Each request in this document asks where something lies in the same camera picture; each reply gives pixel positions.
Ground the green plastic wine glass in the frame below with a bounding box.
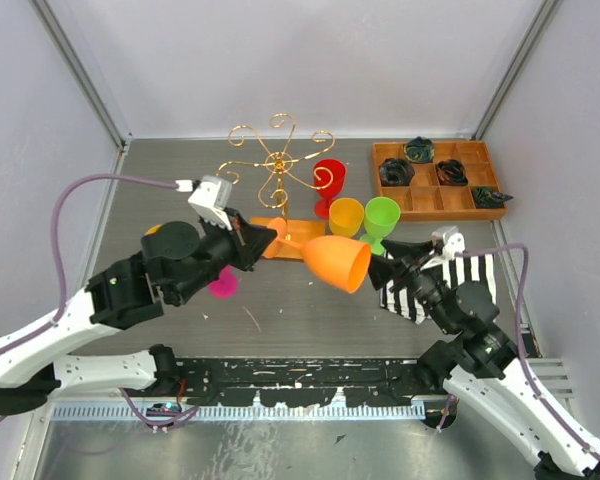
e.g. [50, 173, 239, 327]
[360, 196, 401, 255]

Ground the red plastic wine glass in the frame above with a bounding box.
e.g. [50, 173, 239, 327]
[313, 158, 347, 220]

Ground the dark rolled tie middle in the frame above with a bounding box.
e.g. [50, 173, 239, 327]
[436, 159, 469, 187]

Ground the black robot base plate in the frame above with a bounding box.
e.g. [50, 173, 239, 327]
[122, 357, 449, 409]

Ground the black white striped cloth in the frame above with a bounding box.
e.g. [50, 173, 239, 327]
[379, 254, 497, 325]

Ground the yellow wine glass left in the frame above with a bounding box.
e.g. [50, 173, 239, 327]
[145, 224, 162, 236]

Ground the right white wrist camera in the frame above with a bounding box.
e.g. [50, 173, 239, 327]
[423, 226, 466, 268]

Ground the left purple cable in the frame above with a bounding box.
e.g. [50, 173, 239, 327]
[0, 173, 179, 436]

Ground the grey slotted cable duct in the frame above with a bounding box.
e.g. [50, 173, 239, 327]
[50, 401, 426, 422]

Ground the magenta plastic wine glass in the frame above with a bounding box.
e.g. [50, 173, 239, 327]
[209, 266, 239, 299]

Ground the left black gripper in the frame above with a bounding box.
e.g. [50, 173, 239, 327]
[173, 208, 278, 305]

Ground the orange plastic wine glass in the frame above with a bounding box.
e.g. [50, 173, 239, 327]
[263, 218, 372, 294]

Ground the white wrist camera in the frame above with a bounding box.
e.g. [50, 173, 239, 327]
[175, 175, 233, 231]
[423, 226, 466, 268]

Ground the dark rolled tie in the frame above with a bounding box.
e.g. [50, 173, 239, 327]
[471, 186, 514, 209]
[404, 136, 435, 164]
[378, 157, 415, 187]
[436, 159, 469, 187]

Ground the wooden compartment tray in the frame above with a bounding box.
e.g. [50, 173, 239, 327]
[371, 140, 508, 222]

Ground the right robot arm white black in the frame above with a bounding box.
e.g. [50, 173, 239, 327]
[368, 238, 600, 479]

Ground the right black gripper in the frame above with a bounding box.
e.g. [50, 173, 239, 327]
[358, 238, 456, 332]

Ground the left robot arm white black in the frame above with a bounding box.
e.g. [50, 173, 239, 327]
[0, 210, 277, 416]

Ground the dark rolled tie left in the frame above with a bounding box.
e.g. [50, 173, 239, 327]
[378, 157, 415, 187]

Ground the dark rolled tie right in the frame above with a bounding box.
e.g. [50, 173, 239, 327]
[471, 186, 514, 209]

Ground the yellow wine glass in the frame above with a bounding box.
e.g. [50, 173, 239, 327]
[329, 197, 364, 238]
[145, 224, 162, 236]

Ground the dark rolled tie top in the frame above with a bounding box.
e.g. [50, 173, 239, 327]
[404, 136, 435, 164]

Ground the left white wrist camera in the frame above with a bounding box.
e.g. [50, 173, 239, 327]
[175, 175, 233, 231]

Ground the yellow wine glass centre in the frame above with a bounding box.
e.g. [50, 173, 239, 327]
[329, 197, 364, 238]

